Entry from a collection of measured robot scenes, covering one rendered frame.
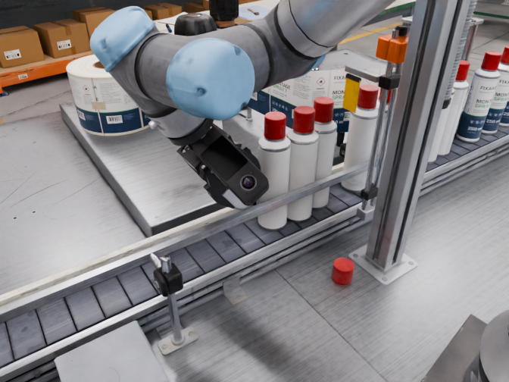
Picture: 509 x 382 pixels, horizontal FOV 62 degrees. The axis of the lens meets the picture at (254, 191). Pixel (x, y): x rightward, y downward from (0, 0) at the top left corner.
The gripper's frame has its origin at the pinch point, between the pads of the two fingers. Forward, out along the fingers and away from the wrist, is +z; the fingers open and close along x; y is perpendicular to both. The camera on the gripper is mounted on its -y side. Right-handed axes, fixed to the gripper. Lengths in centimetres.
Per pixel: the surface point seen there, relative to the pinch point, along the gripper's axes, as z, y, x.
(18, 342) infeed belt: -14.2, -1.3, 35.6
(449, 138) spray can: 25.5, -2.0, -42.6
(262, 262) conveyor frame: 5.6, -5.0, 5.6
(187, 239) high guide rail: -9.4, -3.9, 11.1
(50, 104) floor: 87, 312, 37
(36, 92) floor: 85, 347, 40
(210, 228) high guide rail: -7.6, -3.9, 7.8
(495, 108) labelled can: 32, -1, -59
